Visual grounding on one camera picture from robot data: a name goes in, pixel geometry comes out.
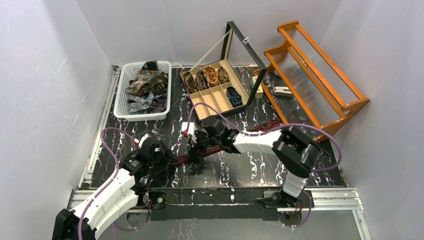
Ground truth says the blue green tie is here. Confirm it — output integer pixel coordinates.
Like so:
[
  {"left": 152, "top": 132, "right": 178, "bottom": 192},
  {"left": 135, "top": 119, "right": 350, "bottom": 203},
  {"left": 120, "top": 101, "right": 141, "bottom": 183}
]
[{"left": 226, "top": 86, "right": 243, "bottom": 108}]

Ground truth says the orange wooden rack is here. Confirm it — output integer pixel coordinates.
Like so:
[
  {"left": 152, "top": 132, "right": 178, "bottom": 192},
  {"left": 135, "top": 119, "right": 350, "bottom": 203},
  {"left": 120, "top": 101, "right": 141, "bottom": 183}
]
[{"left": 264, "top": 21, "right": 370, "bottom": 136}]

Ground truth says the rolled orange tie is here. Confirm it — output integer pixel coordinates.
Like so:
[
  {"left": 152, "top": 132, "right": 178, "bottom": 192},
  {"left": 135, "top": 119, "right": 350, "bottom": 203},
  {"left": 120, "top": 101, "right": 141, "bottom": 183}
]
[{"left": 204, "top": 66, "right": 220, "bottom": 87}]

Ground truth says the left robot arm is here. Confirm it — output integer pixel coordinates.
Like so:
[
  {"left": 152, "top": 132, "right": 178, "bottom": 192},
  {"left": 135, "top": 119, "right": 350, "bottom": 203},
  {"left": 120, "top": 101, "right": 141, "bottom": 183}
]
[{"left": 52, "top": 134, "right": 178, "bottom": 240}]

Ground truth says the rolled brown patterned tie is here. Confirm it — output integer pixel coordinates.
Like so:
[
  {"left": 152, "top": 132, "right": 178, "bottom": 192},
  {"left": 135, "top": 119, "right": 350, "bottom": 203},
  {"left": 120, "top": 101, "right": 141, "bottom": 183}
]
[{"left": 216, "top": 66, "right": 230, "bottom": 85}]

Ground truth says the purple cable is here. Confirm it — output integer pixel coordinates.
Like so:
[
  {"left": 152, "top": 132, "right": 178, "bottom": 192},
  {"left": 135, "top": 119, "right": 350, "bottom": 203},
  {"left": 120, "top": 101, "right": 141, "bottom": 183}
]
[
  {"left": 76, "top": 127, "right": 152, "bottom": 240},
  {"left": 186, "top": 101, "right": 343, "bottom": 229}
]

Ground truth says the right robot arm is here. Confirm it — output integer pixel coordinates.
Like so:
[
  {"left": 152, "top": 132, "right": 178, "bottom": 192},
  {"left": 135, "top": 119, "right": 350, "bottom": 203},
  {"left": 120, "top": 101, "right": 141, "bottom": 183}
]
[{"left": 181, "top": 117, "right": 321, "bottom": 208}]

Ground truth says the red patterned tie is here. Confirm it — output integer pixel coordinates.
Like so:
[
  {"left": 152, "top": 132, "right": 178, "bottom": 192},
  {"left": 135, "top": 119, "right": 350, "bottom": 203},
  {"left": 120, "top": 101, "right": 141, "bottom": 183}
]
[{"left": 169, "top": 119, "right": 283, "bottom": 166}]

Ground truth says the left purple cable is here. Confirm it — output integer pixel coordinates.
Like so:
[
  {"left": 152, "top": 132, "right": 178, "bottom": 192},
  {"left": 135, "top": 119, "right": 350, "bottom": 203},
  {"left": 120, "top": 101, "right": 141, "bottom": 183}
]
[{"left": 76, "top": 127, "right": 152, "bottom": 240}]

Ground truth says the wooden tie storage box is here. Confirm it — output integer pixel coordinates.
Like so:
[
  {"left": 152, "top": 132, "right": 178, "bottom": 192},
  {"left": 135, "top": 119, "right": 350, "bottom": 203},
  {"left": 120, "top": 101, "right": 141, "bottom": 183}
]
[{"left": 179, "top": 60, "right": 248, "bottom": 116}]

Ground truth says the pile of patterned ties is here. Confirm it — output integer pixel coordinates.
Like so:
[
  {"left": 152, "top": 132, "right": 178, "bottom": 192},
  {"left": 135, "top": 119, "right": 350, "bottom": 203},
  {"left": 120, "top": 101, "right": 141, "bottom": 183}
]
[{"left": 125, "top": 61, "right": 168, "bottom": 115}]

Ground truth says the glass box lid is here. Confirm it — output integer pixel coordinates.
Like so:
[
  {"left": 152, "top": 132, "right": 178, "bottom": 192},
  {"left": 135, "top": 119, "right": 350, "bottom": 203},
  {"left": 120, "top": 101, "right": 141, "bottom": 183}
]
[{"left": 220, "top": 21, "right": 267, "bottom": 105}]

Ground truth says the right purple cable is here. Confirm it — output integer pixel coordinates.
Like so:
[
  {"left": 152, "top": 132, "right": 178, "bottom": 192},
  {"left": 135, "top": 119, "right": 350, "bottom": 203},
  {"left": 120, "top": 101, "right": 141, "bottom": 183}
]
[{"left": 186, "top": 101, "right": 343, "bottom": 229}]

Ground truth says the rolled dark striped tie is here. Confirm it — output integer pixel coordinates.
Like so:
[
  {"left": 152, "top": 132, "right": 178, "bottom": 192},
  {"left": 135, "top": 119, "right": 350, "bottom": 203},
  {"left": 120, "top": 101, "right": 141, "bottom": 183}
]
[{"left": 183, "top": 71, "right": 198, "bottom": 94}]

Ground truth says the rolled purple patterned tie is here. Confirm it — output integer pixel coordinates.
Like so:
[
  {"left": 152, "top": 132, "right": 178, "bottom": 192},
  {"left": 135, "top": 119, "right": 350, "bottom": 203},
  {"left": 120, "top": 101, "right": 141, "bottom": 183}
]
[{"left": 195, "top": 70, "right": 209, "bottom": 91}]

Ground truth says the white plastic basket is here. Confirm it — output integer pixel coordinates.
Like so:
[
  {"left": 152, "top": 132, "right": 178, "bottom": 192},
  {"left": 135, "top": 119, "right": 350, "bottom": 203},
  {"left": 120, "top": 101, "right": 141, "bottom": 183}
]
[{"left": 113, "top": 60, "right": 172, "bottom": 122}]

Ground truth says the small cream box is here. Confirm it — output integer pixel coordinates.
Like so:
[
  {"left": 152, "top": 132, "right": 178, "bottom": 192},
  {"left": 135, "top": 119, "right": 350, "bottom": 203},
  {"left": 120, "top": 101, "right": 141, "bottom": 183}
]
[{"left": 251, "top": 76, "right": 264, "bottom": 99}]

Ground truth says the white stapler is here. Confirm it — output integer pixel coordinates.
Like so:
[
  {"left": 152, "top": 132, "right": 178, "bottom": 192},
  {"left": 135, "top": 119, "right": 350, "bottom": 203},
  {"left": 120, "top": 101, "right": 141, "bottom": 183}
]
[{"left": 274, "top": 86, "right": 293, "bottom": 97}]

